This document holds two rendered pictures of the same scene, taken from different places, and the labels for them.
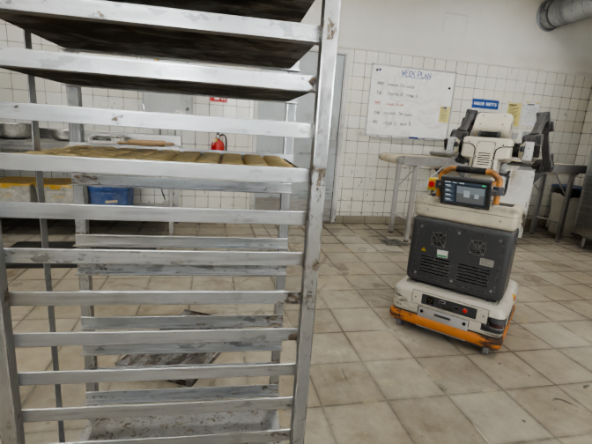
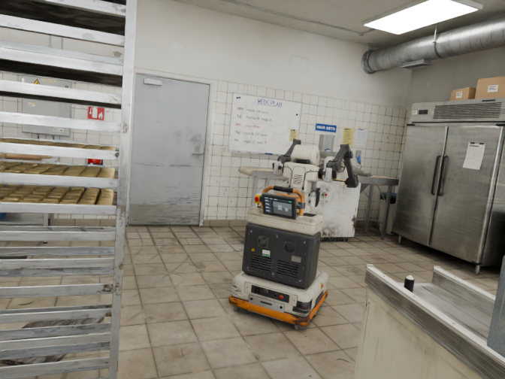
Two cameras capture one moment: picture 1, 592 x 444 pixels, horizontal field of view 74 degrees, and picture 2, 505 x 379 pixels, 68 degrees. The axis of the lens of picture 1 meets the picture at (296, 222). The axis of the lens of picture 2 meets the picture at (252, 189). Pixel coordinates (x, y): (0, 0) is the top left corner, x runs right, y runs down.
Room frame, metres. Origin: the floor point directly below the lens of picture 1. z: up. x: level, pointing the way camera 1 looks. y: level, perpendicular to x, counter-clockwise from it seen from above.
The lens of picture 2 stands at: (-0.46, -0.25, 1.33)
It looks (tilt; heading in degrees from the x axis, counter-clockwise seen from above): 8 degrees down; 350
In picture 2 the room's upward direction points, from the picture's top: 6 degrees clockwise
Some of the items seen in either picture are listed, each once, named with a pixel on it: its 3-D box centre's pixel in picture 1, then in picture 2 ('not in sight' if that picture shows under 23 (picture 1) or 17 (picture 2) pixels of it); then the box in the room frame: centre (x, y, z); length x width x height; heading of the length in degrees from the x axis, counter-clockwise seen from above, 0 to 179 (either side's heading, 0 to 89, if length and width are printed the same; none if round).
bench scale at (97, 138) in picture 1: (107, 139); not in sight; (3.89, 1.90, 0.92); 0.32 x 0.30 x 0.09; 20
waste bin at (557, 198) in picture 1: (570, 210); (394, 213); (5.23, -3.69, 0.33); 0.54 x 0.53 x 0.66; 13
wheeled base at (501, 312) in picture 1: (455, 298); (282, 287); (2.33, -1.05, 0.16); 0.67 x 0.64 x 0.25; 146
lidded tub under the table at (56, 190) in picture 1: (64, 194); not in sight; (3.83, 2.33, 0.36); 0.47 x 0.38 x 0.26; 13
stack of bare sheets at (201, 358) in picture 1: (187, 342); (49, 335); (1.85, 0.53, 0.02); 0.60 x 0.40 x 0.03; 165
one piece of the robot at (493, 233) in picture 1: (463, 236); (283, 238); (2.26, -1.00, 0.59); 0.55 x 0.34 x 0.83; 56
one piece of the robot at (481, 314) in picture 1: (447, 305); (270, 293); (2.05, -0.89, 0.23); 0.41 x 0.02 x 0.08; 56
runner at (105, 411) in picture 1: (166, 404); (14, 368); (0.77, 0.27, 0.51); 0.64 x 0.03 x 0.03; 100
